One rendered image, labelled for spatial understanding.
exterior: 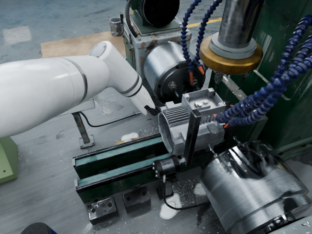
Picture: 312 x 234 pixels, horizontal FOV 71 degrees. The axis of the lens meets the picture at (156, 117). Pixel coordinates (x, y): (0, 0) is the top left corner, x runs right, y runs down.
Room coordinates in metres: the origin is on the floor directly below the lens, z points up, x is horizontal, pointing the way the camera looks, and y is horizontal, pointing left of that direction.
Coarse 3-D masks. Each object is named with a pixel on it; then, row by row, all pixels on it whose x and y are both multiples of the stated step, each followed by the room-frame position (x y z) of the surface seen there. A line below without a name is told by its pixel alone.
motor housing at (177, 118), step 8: (176, 104) 0.62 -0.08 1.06; (160, 112) 0.57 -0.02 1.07; (168, 112) 0.54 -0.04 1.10; (176, 112) 0.54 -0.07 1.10; (184, 112) 0.54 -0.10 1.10; (160, 120) 0.59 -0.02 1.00; (168, 120) 0.50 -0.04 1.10; (176, 120) 0.50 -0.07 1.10; (184, 120) 0.50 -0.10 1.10; (160, 128) 0.57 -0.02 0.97; (168, 128) 0.58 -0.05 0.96; (176, 128) 0.48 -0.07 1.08; (184, 128) 0.49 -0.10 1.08; (200, 128) 0.49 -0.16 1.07; (168, 136) 0.55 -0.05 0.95; (200, 136) 0.47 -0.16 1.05; (208, 136) 0.48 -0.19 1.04; (216, 136) 0.48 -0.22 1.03; (168, 144) 0.51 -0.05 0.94; (176, 144) 0.44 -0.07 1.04; (200, 144) 0.46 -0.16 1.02; (168, 152) 0.48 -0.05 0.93; (176, 152) 0.43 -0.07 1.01
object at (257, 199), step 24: (240, 144) 0.36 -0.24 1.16; (264, 144) 0.36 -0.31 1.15; (216, 168) 0.31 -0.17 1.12; (240, 168) 0.29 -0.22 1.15; (264, 168) 0.28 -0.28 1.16; (288, 168) 0.29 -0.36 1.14; (216, 192) 0.25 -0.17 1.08; (240, 192) 0.23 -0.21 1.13; (264, 192) 0.22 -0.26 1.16; (288, 192) 0.22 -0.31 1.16; (240, 216) 0.18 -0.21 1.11; (264, 216) 0.17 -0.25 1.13; (288, 216) 0.19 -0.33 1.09
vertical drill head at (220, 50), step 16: (240, 0) 0.54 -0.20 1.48; (256, 0) 0.54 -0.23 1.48; (224, 16) 0.57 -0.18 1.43; (240, 16) 0.54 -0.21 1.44; (256, 16) 0.54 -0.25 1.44; (224, 32) 0.56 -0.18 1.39; (240, 32) 0.54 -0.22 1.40; (208, 48) 0.57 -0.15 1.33; (224, 48) 0.54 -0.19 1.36; (240, 48) 0.54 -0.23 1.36; (256, 48) 0.57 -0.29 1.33; (208, 64) 0.53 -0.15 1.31; (224, 64) 0.50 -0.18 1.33; (240, 64) 0.49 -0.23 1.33; (256, 64) 0.51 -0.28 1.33
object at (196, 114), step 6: (192, 114) 0.40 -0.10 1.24; (198, 114) 0.39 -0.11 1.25; (192, 120) 0.39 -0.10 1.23; (198, 120) 0.38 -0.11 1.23; (192, 126) 0.39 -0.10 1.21; (198, 126) 0.38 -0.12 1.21; (192, 132) 0.38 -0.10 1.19; (186, 138) 0.40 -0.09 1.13; (192, 138) 0.38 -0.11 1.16; (186, 144) 0.40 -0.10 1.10; (192, 144) 0.38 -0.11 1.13; (186, 150) 0.39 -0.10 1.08; (192, 150) 0.38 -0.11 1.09; (186, 156) 0.39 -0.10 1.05; (192, 156) 0.39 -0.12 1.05; (186, 162) 0.38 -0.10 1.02
